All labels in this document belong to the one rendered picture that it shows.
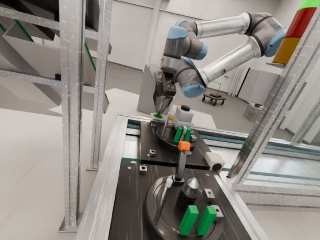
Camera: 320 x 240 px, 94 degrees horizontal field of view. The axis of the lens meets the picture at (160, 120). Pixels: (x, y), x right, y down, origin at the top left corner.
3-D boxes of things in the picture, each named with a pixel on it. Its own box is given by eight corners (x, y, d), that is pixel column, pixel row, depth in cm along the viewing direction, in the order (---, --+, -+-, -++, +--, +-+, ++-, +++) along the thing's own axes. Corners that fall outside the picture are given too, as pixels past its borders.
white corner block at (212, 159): (201, 161, 47) (205, 151, 45) (214, 163, 48) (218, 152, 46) (207, 172, 43) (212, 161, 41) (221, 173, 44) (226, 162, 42)
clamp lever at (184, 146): (172, 175, 32) (178, 140, 32) (181, 175, 32) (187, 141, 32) (178, 183, 28) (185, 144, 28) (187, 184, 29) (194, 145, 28)
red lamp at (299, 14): (277, 37, 32) (290, 11, 30) (295, 44, 33) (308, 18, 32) (300, 35, 28) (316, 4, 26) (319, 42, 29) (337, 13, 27)
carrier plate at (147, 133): (139, 124, 60) (140, 119, 60) (194, 132, 65) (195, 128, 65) (139, 165, 39) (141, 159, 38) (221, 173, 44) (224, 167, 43)
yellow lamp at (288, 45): (265, 62, 34) (277, 38, 32) (283, 66, 35) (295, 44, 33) (285, 63, 30) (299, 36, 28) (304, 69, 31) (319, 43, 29)
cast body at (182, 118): (171, 121, 52) (176, 102, 49) (183, 123, 53) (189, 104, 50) (177, 133, 44) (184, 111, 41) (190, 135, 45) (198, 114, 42)
